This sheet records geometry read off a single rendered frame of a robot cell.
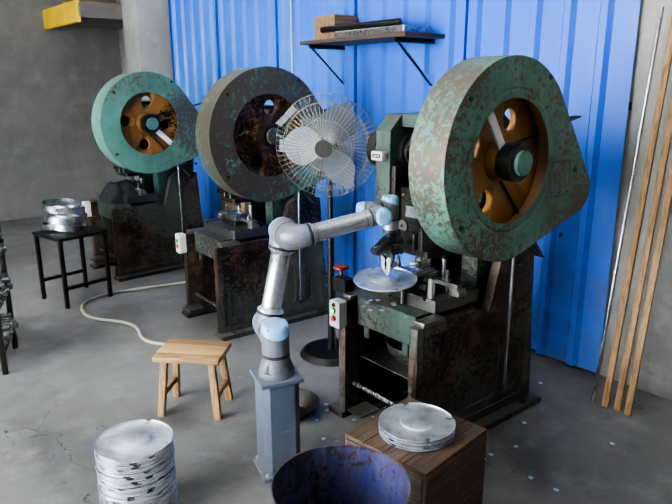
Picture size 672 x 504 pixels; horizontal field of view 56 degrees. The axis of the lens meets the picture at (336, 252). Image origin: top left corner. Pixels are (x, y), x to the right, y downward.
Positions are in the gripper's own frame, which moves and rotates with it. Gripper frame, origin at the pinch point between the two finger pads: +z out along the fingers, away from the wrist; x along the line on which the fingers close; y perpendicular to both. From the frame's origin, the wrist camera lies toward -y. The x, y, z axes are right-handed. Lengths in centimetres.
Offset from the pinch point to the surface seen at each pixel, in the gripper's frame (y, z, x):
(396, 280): -0.6, 1.8, -7.3
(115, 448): -123, 49, 17
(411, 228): 15.4, -18.6, -0.4
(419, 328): -3.7, 18.5, -24.9
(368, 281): -9.6, 2.4, 1.3
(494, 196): 23, -37, -40
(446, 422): -22, 42, -58
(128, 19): 96, -158, 517
